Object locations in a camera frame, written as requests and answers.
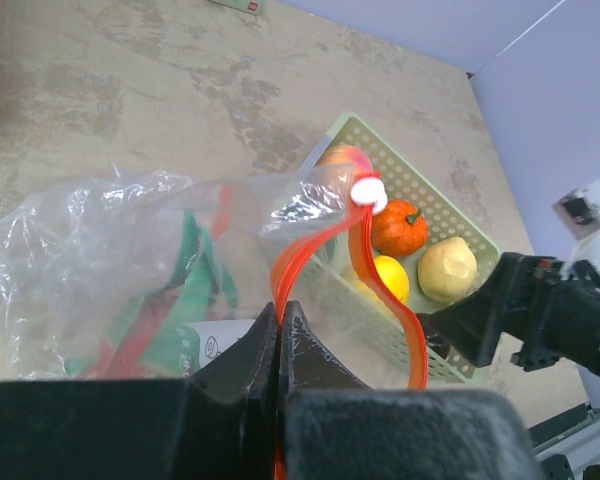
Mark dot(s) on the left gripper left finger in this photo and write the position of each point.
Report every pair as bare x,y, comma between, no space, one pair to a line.
218,424

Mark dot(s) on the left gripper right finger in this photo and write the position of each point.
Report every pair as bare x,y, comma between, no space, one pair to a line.
331,426

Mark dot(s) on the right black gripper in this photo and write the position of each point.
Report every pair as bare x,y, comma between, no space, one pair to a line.
563,318

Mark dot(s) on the pink dragon fruit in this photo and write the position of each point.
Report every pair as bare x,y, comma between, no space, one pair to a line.
177,329

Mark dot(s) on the clear zip top bag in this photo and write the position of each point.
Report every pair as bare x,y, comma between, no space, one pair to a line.
73,256

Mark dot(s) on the yellow potato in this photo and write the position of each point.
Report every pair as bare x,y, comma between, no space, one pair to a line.
447,270

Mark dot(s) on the yellow lemon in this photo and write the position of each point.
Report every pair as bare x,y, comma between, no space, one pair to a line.
392,274

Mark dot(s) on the small orange pumpkin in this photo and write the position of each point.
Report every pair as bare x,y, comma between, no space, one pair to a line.
400,230

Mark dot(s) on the light green plastic basket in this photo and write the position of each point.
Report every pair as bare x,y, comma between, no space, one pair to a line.
381,332

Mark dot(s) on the peach fruit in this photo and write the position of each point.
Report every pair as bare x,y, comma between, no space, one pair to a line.
346,154

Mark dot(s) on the small green white box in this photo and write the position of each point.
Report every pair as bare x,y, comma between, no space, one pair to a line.
251,7

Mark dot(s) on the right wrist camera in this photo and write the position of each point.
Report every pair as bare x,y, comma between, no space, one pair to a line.
579,210

